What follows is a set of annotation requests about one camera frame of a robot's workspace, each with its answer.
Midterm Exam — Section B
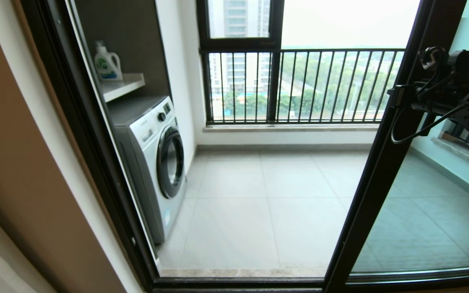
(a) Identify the dark framed sliding glass door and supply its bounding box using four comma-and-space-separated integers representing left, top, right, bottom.
323, 0, 469, 293

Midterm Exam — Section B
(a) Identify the grey stone window sill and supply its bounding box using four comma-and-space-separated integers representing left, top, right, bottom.
202, 123, 379, 133
429, 137, 469, 177

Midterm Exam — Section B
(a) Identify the long black balcony railing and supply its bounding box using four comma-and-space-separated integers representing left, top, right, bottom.
199, 48, 405, 125

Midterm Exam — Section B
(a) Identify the dark framed fixed glass panel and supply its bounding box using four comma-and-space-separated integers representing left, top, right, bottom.
351, 0, 469, 281

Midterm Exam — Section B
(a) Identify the white front-load washing machine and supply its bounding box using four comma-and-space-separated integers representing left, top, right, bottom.
108, 96, 187, 245

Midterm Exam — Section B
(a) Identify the white laundry detergent bottle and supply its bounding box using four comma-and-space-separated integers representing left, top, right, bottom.
94, 41, 123, 82

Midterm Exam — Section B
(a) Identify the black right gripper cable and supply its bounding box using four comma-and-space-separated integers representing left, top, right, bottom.
390, 96, 469, 145

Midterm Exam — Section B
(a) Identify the grey cable connector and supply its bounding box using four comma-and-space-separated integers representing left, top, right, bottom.
420, 47, 447, 70

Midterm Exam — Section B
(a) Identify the dark brown window frame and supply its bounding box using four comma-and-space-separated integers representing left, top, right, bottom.
196, 0, 284, 123

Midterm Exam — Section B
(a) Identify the white wall shelf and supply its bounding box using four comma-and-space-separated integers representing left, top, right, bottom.
101, 73, 145, 102

